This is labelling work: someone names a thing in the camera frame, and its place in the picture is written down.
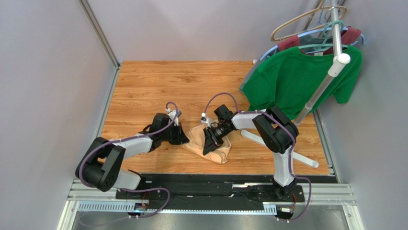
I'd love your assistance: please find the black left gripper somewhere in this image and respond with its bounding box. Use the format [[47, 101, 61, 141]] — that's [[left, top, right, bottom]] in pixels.
[[160, 122, 189, 145]]

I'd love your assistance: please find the beige cloth napkin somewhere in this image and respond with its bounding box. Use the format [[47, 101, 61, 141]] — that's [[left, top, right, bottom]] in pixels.
[[181, 124, 232, 164]]

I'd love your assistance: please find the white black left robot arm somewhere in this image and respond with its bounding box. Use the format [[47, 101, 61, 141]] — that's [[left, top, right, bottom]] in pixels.
[[75, 110, 189, 192]]

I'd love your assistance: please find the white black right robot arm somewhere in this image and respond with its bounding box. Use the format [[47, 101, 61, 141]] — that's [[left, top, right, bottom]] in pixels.
[[203, 104, 299, 196]]

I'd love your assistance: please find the green t-shirt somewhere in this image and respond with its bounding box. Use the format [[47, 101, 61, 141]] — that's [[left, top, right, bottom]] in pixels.
[[243, 46, 363, 120]]

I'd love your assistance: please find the light blue hanger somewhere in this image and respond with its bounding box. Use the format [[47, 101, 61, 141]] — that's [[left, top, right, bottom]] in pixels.
[[251, 26, 366, 69]]

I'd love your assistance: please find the teal plastic hanger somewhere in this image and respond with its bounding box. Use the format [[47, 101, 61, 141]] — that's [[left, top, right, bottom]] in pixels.
[[297, 20, 344, 54]]

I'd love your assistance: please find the silver white clothes rack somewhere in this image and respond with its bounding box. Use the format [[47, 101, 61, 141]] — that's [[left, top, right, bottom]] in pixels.
[[240, 0, 347, 168]]

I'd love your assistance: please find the red garment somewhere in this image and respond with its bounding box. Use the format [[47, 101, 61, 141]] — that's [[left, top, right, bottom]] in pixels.
[[276, 26, 363, 57]]

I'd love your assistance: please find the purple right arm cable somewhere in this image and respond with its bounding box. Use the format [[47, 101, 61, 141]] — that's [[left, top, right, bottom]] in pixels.
[[201, 92, 312, 223]]

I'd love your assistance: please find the aluminium front rail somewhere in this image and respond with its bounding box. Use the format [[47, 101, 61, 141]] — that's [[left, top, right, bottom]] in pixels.
[[58, 180, 364, 230]]

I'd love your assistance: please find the aluminium frame rail left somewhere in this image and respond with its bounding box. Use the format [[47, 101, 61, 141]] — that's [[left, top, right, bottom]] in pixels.
[[78, 0, 121, 69]]

